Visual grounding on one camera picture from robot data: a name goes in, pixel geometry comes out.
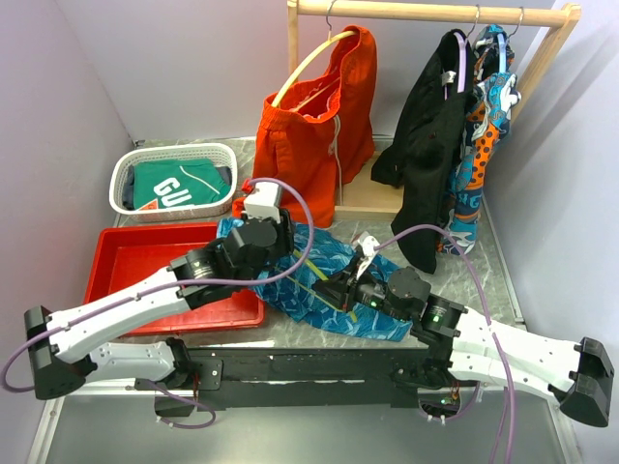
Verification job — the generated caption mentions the white plastic basket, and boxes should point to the white plastic basket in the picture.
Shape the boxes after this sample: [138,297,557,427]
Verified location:
[109,143,238,222]

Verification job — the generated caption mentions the purple hanger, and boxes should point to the purple hanger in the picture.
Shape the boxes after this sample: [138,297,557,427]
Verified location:
[454,30,468,93]

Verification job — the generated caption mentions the green hanger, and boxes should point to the green hanger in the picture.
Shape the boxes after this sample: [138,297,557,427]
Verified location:
[257,250,360,334]

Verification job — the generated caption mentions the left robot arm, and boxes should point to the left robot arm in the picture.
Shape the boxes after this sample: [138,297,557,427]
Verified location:
[24,208,294,400]

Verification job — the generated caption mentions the black shorts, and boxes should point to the black shorts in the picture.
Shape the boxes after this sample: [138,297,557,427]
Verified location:
[370,29,478,275]

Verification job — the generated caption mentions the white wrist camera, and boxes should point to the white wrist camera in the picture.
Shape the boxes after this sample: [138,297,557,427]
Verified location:
[243,182,282,223]
[353,231,379,263]

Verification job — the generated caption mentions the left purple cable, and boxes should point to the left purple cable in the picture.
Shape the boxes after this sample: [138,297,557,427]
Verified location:
[0,177,316,392]

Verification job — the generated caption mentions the light blue hanger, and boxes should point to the light blue hanger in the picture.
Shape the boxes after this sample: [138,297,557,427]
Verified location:
[474,24,508,80]

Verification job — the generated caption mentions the orange blue patterned shorts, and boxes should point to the orange blue patterned shorts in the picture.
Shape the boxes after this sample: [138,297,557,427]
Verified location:
[436,29,521,254]

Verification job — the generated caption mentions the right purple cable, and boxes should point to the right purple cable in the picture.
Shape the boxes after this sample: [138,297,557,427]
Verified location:
[371,225,515,464]

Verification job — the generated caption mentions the green folded shirt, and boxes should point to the green folded shirt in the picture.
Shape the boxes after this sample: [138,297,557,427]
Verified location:
[122,159,232,211]

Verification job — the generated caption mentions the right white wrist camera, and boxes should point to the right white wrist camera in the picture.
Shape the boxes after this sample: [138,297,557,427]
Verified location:
[353,231,379,263]

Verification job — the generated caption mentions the purple cable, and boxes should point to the purple cable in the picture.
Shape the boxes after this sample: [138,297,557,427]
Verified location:
[0,177,316,392]
[371,225,515,464]

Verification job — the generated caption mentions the red plastic tray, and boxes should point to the red plastic tray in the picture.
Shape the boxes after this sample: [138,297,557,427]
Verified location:
[84,222,265,336]

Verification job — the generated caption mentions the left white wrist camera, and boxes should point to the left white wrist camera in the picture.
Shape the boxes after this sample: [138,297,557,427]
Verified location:
[243,182,282,223]

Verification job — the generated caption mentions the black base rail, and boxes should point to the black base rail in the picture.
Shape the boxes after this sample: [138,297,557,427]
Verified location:
[159,347,459,411]

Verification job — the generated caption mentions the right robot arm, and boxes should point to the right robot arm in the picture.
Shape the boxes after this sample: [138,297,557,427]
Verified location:
[312,266,614,427]

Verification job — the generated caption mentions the yellow hanger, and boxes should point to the yellow hanger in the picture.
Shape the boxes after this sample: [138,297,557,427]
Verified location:
[271,31,357,107]

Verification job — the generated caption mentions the wooden clothes rack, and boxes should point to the wooden clothes rack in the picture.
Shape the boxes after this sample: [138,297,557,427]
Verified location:
[286,1,581,221]

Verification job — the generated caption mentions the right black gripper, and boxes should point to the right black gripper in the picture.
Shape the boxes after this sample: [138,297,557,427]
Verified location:
[311,254,411,322]

